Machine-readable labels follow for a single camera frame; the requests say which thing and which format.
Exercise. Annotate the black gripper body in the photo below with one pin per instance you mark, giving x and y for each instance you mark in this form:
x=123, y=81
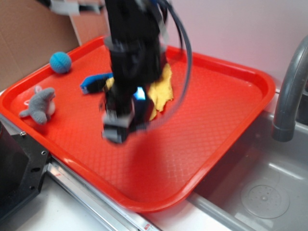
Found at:
x=134, y=64

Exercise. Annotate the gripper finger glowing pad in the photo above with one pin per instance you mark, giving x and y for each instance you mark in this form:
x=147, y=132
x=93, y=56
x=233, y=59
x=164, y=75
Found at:
x=143, y=106
x=118, y=116

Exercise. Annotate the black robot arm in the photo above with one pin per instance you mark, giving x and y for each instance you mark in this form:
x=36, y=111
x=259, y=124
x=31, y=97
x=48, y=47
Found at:
x=131, y=20

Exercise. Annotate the brown cardboard box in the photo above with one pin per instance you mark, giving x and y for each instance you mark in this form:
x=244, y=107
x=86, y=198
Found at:
x=30, y=33

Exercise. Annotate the yellow cloth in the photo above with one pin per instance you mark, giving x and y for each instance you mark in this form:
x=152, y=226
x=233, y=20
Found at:
x=159, y=93

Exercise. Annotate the blue sponge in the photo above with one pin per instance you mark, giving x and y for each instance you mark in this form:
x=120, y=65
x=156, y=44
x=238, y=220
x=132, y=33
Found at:
x=95, y=83

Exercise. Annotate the red plastic tray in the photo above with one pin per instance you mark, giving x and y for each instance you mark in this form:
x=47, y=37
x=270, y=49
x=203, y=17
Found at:
x=155, y=169

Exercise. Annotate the blue knitted ball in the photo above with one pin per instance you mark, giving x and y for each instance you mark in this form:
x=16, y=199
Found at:
x=60, y=62

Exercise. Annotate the grey plush mouse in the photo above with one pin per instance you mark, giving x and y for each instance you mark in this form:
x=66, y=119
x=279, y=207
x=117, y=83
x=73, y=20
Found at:
x=41, y=106

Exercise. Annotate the grey sink basin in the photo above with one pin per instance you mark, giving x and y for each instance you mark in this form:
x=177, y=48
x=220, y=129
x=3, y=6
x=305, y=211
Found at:
x=260, y=184

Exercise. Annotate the grey faucet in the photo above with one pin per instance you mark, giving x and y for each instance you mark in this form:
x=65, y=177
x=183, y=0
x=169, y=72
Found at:
x=292, y=104

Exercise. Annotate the aluminium rail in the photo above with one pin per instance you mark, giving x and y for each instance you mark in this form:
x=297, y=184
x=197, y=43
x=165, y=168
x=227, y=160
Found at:
x=102, y=208

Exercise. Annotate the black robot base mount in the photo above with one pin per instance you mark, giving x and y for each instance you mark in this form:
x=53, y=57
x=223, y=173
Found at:
x=23, y=164

